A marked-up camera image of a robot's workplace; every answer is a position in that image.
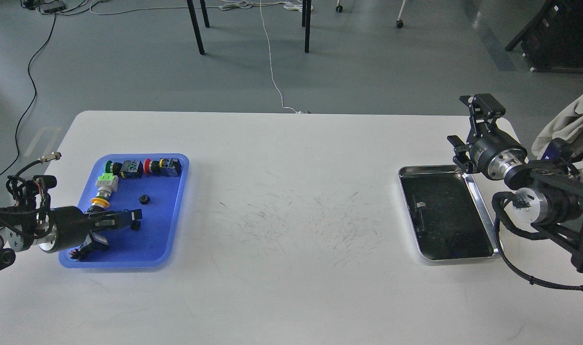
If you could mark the blue plastic tray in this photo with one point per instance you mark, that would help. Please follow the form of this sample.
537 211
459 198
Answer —
151 245

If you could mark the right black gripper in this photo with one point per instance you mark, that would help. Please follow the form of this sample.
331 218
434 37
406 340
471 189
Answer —
490 151

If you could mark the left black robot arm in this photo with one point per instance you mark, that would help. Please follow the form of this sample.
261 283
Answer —
33 221

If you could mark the green push button switch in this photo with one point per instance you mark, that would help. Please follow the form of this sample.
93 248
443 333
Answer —
129 169

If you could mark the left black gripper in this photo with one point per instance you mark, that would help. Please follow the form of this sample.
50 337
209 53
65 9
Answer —
71 226

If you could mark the white green button switch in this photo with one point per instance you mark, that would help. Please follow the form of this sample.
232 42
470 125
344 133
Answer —
107 184

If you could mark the black cabinet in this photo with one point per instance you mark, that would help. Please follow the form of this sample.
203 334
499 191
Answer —
553 40

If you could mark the metal tray with black mat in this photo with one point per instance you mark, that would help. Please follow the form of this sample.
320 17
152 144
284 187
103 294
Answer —
450 219

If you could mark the beige cloth on chair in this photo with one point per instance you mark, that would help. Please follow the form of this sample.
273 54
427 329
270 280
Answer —
567 125

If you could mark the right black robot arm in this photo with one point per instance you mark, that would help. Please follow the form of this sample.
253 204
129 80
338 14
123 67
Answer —
544 200

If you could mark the red push button switch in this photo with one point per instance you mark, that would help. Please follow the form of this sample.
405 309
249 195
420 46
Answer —
169 167

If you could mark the yellow ring button switch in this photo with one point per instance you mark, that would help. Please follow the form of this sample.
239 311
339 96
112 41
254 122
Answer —
98 204

